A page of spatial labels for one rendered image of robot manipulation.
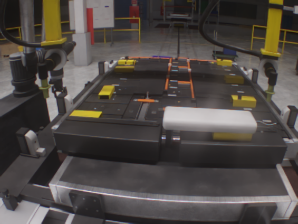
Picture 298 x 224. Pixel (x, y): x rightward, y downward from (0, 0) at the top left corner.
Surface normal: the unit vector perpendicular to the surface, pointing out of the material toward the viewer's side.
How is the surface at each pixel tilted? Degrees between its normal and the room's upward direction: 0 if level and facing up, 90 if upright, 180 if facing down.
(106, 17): 90
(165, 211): 90
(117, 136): 0
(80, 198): 90
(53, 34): 90
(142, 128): 0
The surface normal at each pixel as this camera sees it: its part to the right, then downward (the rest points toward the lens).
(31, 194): 0.00, -0.90
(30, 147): -0.12, 0.44
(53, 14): 0.11, 0.44
